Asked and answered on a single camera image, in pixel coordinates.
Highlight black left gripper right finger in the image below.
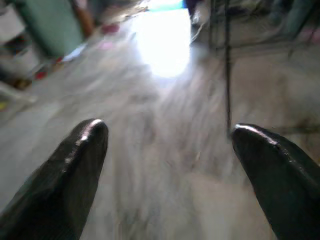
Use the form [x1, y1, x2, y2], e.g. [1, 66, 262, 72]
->
[230, 123, 320, 240]

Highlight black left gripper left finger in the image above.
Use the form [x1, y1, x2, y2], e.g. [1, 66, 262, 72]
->
[0, 118, 110, 240]

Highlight black metal drying rack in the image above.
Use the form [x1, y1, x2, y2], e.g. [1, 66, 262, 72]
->
[189, 0, 320, 138]

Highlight white paper sheet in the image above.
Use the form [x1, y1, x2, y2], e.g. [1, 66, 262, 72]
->
[61, 42, 88, 63]

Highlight white drawer tower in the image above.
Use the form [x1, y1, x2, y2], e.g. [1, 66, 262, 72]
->
[0, 4, 43, 81]

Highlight green plastic bin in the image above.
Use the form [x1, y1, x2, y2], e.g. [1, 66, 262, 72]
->
[14, 0, 85, 59]

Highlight red slippers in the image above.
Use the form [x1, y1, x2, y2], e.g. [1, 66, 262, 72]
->
[101, 22, 119, 35]

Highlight blue floor mat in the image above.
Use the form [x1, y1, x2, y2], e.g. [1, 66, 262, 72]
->
[147, 0, 186, 12]

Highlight brown wooden post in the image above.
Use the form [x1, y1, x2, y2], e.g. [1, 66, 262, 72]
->
[71, 0, 95, 38]

